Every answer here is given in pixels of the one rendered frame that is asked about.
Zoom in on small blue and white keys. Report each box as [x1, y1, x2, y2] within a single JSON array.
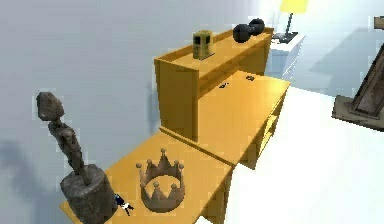
[[114, 194, 135, 217]]

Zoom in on olive box-shaped speaker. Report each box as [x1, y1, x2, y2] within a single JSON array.
[[192, 29, 215, 61]]

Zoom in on yellow shade table lamp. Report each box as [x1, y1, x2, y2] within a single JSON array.
[[272, 0, 309, 44]]

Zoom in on grey stone figure statue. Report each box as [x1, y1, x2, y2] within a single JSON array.
[[36, 91, 118, 224]]

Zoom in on white chest of drawers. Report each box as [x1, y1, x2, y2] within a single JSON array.
[[265, 32, 307, 81]]

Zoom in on brown crown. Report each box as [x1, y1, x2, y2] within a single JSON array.
[[135, 148, 186, 214]]

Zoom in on black dumbbell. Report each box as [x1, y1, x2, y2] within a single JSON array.
[[232, 18, 266, 44]]

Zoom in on yellow wooden desk with hutch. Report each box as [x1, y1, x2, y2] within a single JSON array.
[[153, 27, 292, 171]]

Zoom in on brown wooden frame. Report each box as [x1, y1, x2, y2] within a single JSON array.
[[331, 42, 384, 132]]

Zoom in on yellow wooden low table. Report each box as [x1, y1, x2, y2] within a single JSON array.
[[59, 131, 234, 224]]

